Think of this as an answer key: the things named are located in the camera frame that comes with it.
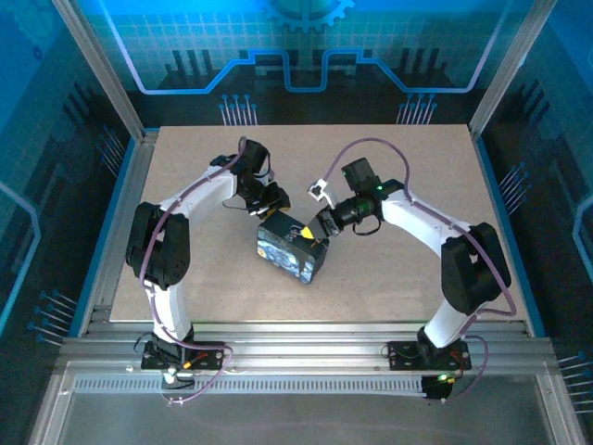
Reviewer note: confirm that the starry night tin box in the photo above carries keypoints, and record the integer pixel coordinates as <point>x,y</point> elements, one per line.
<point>285,257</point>

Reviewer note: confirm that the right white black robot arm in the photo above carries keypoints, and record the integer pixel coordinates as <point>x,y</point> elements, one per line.
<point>417,218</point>

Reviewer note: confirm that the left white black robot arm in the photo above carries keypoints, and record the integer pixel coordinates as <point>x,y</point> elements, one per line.
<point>204,194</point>

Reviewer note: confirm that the black controller box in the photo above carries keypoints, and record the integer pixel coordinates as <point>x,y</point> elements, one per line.
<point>437,388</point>

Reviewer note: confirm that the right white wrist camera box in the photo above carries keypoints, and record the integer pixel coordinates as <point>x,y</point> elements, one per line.
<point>319,190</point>

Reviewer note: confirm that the aluminium frame rail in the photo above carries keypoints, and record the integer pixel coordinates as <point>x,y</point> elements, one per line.
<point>301,343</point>

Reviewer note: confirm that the aluminium table side rail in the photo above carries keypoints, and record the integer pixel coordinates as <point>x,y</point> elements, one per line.
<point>141,153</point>

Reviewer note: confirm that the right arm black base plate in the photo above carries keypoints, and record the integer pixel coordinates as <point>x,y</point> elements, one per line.
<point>403,354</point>

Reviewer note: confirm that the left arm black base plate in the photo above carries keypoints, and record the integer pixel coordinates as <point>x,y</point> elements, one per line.
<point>208,354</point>

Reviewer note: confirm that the aluminium frame post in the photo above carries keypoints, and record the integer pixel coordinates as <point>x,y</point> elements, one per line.
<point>509,65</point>
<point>102,74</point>

